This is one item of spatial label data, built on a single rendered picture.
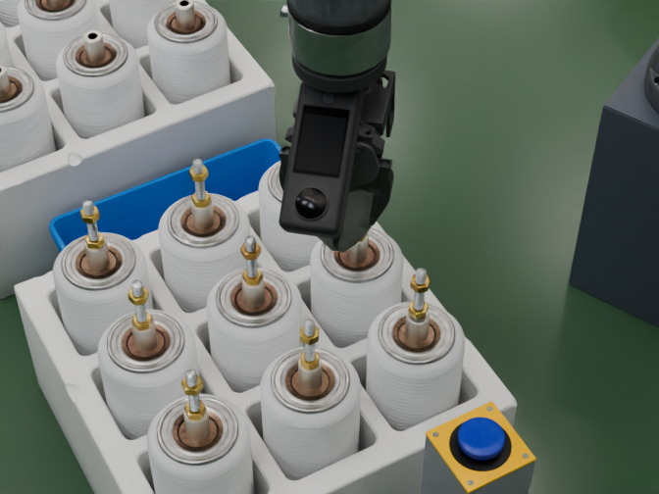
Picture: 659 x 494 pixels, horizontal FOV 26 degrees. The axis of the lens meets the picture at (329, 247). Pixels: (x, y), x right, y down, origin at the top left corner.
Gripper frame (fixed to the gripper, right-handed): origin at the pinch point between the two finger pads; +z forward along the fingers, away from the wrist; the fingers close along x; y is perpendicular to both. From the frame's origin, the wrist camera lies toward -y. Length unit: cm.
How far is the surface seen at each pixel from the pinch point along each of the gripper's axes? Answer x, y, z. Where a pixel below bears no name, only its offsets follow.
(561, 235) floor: -19, 47, 46
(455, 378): -10.4, 5.9, 24.4
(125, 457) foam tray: 19.9, -7.1, 27.3
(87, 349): 28.1, 6.0, 29.0
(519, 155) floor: -13, 60, 47
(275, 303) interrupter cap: 8.2, 8.8, 20.3
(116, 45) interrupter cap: 35, 43, 20
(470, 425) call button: -13.0, -7.2, 12.7
